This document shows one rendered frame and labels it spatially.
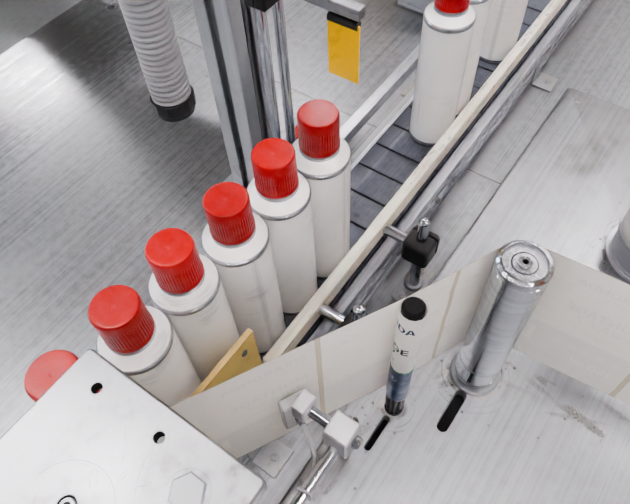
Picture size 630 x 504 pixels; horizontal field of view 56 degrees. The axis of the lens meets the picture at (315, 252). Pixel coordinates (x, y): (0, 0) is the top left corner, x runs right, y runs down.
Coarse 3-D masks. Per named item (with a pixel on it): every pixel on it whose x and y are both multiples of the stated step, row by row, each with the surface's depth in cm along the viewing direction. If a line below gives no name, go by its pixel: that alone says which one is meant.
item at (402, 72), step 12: (408, 60) 67; (396, 72) 66; (408, 72) 67; (384, 84) 65; (396, 84) 66; (372, 96) 64; (384, 96) 65; (360, 108) 63; (372, 108) 64; (348, 120) 62; (360, 120) 62; (348, 132) 61
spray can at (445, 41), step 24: (456, 0) 56; (432, 24) 58; (456, 24) 58; (432, 48) 60; (456, 48) 60; (432, 72) 62; (456, 72) 62; (432, 96) 65; (456, 96) 66; (432, 120) 68; (432, 144) 71
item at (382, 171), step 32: (544, 0) 86; (544, 32) 82; (480, 64) 79; (384, 160) 70; (416, 160) 70; (352, 192) 68; (384, 192) 67; (352, 224) 65; (288, 320) 59; (320, 320) 59
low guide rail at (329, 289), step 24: (552, 0) 80; (528, 48) 77; (504, 72) 73; (480, 96) 70; (456, 120) 68; (432, 168) 66; (408, 192) 63; (384, 216) 61; (360, 240) 60; (336, 288) 57; (312, 312) 55; (288, 336) 54; (264, 360) 53
